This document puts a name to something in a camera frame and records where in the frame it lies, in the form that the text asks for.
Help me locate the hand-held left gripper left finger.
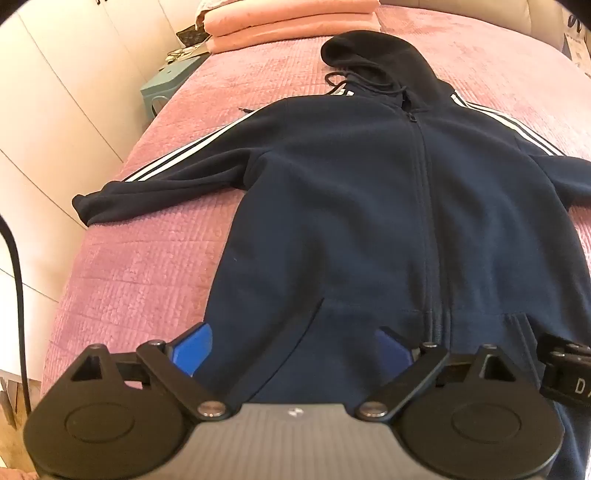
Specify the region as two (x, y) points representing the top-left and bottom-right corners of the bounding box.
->
(71, 323), (228, 422)

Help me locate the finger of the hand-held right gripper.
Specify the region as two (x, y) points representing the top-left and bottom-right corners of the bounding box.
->
(537, 332), (591, 376)

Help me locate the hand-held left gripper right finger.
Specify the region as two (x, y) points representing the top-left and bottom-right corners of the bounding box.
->
(355, 326), (519, 422)

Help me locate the navy striped zip hoodie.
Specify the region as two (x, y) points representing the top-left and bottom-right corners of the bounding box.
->
(71, 30), (591, 480)

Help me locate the pink quilted bedspread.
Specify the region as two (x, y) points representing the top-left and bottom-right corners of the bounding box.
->
(39, 4), (591, 402)

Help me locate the white wardrobe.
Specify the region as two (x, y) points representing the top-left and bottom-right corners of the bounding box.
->
(0, 0), (214, 386)

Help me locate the teal plastic stool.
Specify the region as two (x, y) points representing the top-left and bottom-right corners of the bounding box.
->
(140, 48), (214, 116)

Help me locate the dark patterned bag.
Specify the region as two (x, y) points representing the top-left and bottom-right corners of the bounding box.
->
(177, 24), (209, 48)

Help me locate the white and blue paper bag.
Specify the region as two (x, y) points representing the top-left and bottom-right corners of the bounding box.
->
(562, 13), (591, 72)

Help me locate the folded pink blanket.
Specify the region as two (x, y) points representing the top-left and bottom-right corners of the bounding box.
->
(202, 0), (382, 37)
(205, 13), (380, 55)

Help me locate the beige padded headboard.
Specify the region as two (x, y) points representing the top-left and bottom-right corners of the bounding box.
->
(379, 0), (575, 52)

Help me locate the black cable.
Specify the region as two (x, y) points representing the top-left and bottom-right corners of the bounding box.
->
(0, 215), (34, 412)

